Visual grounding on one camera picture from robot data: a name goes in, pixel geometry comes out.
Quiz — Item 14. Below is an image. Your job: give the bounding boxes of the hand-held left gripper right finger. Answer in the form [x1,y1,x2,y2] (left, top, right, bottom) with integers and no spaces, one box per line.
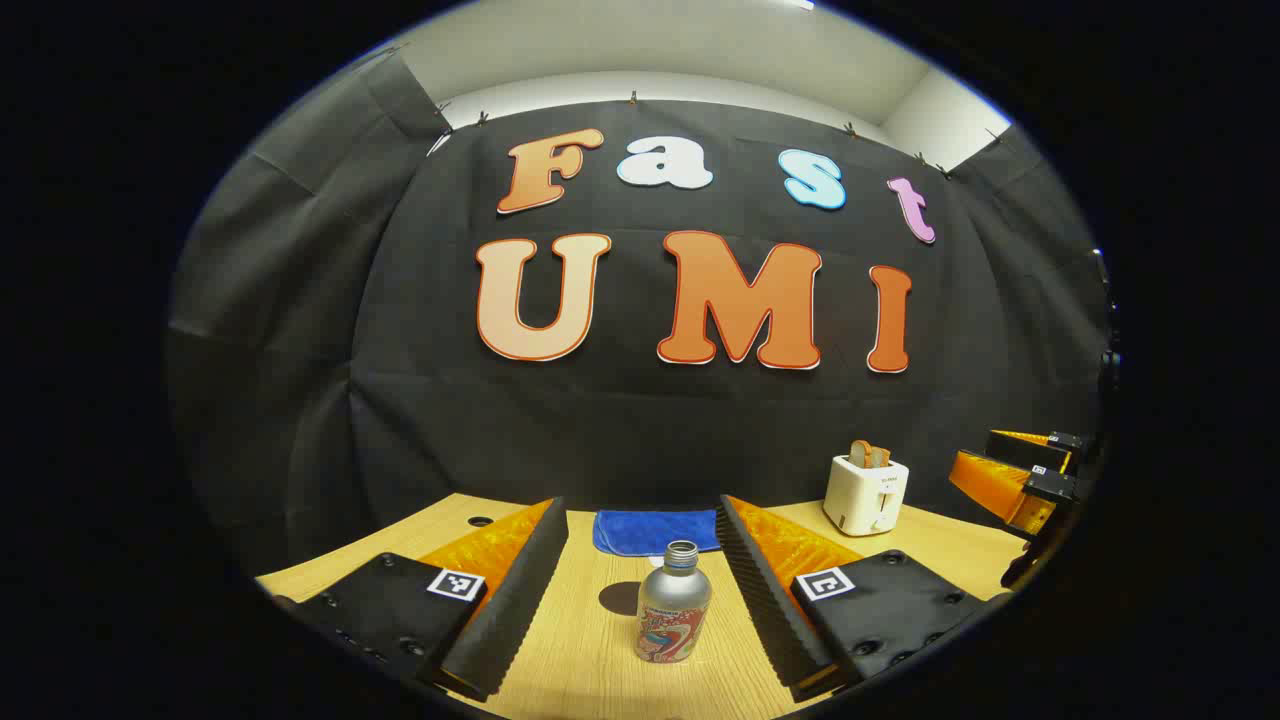
[714,494,1013,703]

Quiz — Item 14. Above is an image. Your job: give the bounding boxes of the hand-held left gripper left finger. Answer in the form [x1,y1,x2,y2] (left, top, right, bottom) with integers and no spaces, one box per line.
[262,496,571,703]

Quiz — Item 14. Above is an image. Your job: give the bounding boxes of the silver water bottle red label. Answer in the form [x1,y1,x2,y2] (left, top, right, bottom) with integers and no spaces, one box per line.
[635,540,713,664]

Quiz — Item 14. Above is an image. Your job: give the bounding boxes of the blue folded cloth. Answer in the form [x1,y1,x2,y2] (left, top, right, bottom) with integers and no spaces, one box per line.
[592,508,721,557]

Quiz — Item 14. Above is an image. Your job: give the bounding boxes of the cream toaster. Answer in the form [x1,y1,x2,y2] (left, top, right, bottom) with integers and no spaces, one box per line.
[823,455,911,538]

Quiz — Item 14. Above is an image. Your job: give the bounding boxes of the black backdrop cloth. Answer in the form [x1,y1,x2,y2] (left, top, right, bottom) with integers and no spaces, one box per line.
[165,45,1113,576]

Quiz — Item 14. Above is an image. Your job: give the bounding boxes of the black camera stand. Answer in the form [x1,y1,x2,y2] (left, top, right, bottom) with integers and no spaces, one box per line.
[1090,245,1123,393]

